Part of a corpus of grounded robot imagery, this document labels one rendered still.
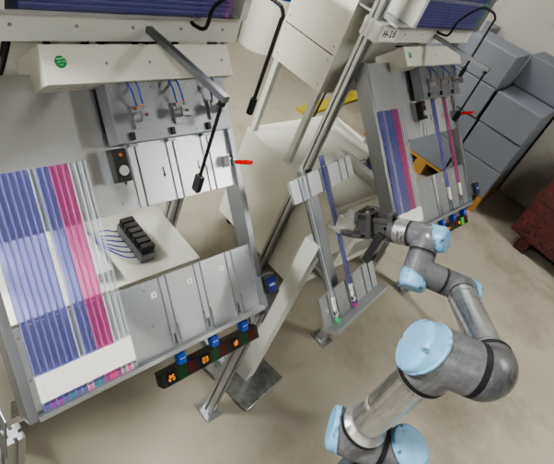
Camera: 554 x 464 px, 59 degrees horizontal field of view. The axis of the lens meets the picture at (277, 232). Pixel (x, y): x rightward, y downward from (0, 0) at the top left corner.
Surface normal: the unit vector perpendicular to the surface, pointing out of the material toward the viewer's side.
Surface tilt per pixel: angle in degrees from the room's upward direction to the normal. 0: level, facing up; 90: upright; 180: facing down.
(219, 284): 48
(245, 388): 0
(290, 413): 0
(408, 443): 7
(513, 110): 90
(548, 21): 90
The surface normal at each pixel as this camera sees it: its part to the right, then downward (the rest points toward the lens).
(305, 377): 0.33, -0.71
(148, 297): 0.69, 0.00
